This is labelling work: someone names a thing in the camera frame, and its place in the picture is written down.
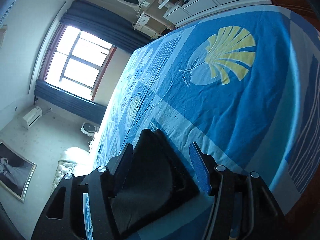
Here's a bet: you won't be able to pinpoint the white fan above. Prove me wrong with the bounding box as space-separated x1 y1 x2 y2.
80 122 99 138

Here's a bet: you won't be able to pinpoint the framed black white picture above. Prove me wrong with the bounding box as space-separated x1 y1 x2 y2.
0 140 36 203

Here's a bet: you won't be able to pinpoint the window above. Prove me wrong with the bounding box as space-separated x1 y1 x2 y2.
39 24 116 101

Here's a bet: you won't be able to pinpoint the white TV cabinet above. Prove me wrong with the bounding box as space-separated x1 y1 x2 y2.
163 0 271 28

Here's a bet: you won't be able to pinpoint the cream dressing table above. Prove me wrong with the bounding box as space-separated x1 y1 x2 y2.
132 0 176 40

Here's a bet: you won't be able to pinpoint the blue patterned bed sheet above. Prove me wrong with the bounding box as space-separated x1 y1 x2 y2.
82 4 320 240

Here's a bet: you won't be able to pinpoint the white air conditioner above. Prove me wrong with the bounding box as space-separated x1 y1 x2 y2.
22 106 43 129

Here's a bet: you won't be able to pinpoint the dark blue right curtain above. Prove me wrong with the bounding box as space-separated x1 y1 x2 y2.
34 80 106 125

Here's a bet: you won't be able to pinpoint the tufted cream headboard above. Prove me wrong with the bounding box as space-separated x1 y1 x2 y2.
50 147 92 194

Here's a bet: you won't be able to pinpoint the dark blue curtain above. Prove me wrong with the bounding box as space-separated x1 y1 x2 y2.
60 0 152 54
34 80 106 125

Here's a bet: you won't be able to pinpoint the black pants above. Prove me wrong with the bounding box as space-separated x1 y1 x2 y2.
111 129 199 238

